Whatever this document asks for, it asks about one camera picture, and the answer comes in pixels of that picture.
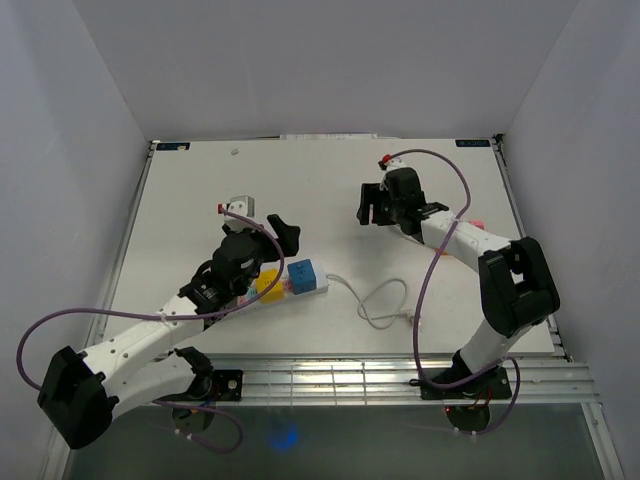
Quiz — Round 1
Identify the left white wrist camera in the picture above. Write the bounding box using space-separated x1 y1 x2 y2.
217 195 255 224

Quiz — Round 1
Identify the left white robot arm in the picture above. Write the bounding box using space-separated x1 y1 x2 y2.
37 212 301 450

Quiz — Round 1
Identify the right blue corner label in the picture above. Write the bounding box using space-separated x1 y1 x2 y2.
455 139 491 148

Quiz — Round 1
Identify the white power cord with plug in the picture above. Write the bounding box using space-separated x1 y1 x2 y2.
327 273 426 331

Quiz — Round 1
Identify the white multicolour power strip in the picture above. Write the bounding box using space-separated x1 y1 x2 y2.
236 259 329 308

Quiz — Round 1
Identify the blue cube socket adapter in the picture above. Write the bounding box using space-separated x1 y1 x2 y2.
287 259 317 295

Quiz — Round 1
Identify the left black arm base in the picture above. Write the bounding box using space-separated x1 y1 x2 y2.
166 369 244 403

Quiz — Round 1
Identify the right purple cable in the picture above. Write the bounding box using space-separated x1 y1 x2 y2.
389 148 521 435

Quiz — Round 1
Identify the left blue corner label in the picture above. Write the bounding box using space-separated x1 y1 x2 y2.
155 142 190 151

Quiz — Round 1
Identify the yellow cube socket adapter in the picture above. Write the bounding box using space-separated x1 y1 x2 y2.
255 269 285 304

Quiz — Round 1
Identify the aluminium rail frame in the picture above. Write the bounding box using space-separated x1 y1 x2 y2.
57 355 596 409

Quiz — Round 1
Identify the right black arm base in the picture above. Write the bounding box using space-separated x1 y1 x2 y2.
409 367 512 400

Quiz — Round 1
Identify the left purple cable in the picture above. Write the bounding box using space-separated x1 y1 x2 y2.
16 212 287 454

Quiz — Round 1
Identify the purple cable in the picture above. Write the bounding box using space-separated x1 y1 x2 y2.
16 212 287 454
389 148 521 435

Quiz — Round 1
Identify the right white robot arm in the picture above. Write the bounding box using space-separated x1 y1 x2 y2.
356 167 560 397

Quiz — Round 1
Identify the blue corner label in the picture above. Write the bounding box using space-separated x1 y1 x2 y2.
155 142 190 151
455 139 491 148

